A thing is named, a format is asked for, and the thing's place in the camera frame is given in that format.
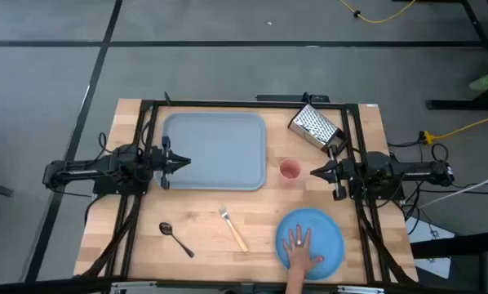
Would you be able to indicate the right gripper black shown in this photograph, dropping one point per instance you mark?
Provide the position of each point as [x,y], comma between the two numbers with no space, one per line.
[344,171]

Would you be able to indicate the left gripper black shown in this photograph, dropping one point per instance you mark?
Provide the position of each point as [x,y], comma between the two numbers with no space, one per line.
[164,163]

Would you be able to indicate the pink plastic cup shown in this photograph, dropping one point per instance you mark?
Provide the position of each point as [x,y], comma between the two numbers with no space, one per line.
[290,169]

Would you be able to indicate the blue round plate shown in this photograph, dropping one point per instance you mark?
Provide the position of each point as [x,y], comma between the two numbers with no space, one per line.
[327,230]

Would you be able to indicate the dark metal spoon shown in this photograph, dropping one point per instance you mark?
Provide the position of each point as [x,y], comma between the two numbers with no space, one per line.
[165,228]

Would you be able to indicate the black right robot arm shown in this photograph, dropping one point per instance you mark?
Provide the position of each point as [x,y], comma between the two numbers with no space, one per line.
[399,171]

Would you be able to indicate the person's forearm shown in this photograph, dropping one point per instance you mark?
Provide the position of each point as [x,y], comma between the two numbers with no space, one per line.
[295,286]

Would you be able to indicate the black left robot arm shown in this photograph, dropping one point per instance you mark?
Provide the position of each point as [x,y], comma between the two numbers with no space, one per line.
[89,167]

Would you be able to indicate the grey plastic tray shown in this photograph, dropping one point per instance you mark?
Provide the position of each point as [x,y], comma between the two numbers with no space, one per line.
[219,151]

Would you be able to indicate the metal box grater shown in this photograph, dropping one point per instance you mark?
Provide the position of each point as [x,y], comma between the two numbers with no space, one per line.
[313,124]

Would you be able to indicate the person's hand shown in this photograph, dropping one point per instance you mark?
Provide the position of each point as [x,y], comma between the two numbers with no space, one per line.
[299,255]

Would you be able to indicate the white sheet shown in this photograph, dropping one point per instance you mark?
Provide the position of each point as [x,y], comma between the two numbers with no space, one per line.
[425,232]

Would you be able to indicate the green object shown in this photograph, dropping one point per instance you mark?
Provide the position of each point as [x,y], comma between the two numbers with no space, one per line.
[486,81]

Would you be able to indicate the black aluminium table frame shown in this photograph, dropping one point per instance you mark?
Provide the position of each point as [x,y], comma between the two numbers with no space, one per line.
[248,104]

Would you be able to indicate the silver metal bracket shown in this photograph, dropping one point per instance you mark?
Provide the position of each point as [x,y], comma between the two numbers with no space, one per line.
[134,287]
[360,290]

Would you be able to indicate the black stand frame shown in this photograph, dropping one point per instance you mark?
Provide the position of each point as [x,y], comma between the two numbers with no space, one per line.
[464,104]

